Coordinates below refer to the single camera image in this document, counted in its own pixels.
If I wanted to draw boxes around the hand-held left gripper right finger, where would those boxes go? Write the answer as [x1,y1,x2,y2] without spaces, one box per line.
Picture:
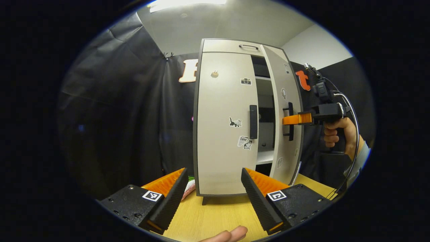
[241,167,333,236]

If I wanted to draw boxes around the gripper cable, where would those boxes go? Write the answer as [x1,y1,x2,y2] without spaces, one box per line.
[331,77,360,200]

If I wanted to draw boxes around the ceiling light panel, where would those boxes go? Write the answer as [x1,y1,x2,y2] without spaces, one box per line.
[149,0,227,13]

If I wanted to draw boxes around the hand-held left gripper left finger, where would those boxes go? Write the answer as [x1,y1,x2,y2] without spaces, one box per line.
[99,167,189,235]

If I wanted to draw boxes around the white double-door shoe cabinet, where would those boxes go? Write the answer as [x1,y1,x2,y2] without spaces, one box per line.
[192,38,304,205]

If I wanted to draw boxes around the white cabinet door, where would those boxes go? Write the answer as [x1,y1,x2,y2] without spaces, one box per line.
[260,45,304,186]
[197,51,259,196]

